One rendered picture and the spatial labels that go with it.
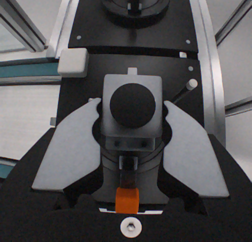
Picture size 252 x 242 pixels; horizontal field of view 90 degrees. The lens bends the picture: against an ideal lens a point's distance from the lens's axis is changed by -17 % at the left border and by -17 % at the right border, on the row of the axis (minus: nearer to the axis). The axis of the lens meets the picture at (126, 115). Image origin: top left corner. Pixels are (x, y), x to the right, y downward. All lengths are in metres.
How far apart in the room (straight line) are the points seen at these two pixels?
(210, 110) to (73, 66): 0.24
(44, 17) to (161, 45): 0.39
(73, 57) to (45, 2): 0.39
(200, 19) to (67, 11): 0.29
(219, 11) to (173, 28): 0.31
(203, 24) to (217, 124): 0.21
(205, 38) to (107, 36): 0.20
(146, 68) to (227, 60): 0.29
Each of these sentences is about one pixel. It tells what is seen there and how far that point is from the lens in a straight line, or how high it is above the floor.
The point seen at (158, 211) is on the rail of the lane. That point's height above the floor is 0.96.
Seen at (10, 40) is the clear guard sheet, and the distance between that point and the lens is 0.35.
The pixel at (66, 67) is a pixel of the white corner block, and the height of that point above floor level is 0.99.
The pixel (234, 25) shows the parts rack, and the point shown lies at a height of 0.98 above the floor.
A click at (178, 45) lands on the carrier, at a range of 0.29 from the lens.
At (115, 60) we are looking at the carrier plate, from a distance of 0.26.
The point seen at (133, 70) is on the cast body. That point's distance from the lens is 0.16.
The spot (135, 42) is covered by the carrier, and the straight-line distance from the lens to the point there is 0.28.
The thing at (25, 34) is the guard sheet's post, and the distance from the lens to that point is 0.30.
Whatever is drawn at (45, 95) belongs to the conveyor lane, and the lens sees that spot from 0.34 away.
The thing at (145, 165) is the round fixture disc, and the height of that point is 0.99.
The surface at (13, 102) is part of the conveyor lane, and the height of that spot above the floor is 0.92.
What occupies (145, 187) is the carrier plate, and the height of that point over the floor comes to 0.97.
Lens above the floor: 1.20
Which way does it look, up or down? 81 degrees down
